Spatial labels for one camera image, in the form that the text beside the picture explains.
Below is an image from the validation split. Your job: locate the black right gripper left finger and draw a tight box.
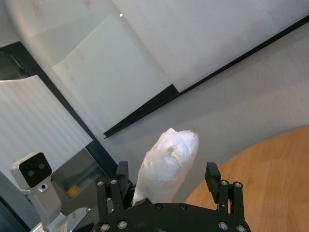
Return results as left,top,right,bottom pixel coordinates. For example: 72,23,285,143
96,161,133,215

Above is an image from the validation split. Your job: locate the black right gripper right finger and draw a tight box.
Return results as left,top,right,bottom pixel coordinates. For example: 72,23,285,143
204,162,245,216

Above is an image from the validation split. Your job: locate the white plastic-wrapped sandbag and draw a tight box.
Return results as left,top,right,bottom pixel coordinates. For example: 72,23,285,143
131,128,200,206

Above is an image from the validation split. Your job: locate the small yellow object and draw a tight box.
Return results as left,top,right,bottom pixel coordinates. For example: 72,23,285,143
66,185,80,199

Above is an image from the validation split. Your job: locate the smooth white foam sheet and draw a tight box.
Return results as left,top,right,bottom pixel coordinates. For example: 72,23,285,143
52,13,174,136

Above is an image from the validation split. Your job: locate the ribbed white foam sheet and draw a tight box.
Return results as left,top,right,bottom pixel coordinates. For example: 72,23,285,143
0,74,94,176

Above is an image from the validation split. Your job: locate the black wall rail strip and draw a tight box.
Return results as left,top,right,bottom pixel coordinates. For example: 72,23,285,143
103,15,309,140

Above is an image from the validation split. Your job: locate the black frame post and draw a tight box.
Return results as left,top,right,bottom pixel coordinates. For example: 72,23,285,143
0,41,121,184

